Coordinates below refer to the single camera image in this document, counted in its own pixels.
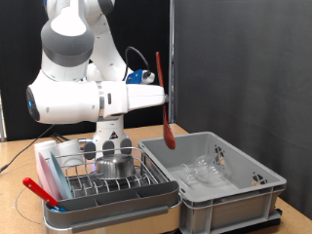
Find grey metal frame bar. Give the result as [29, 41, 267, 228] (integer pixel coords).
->
[0, 91, 7, 142]

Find black backdrop curtain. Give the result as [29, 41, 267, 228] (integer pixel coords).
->
[0, 0, 174, 142]

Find thin wire loop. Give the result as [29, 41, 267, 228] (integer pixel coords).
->
[14, 186, 45, 226]

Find clear wine glass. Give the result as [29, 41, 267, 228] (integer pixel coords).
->
[178, 154, 233, 186]

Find grey plastic crate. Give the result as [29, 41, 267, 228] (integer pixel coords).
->
[136, 131, 288, 234]

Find black hanging arm cable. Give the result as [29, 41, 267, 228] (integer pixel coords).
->
[0, 124, 56, 173]

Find red handled utensil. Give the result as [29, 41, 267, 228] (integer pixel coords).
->
[22, 176, 59, 208]

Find blue handled utensil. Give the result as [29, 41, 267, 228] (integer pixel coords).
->
[50, 204, 67, 214]

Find vertical metal pole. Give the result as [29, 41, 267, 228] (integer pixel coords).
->
[167, 0, 176, 125]

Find white box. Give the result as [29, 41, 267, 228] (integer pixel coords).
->
[33, 138, 86, 170]

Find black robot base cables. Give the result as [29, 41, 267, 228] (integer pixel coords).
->
[50, 132, 71, 143]

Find chrome wire dish rack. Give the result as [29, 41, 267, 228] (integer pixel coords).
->
[43, 145, 170, 201]

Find black camera cable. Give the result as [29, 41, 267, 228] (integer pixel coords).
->
[124, 46, 152, 82]

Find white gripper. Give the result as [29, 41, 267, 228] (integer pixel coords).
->
[125, 83, 170, 115]

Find steel bowl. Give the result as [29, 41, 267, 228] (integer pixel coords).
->
[95, 153, 136, 180]

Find light blue plate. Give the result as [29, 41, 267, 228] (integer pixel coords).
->
[48, 150, 74, 200]

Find grey backdrop curtain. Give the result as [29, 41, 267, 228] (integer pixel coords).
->
[174, 0, 312, 220]

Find pink plate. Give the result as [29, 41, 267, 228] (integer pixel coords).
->
[37, 152, 62, 203]

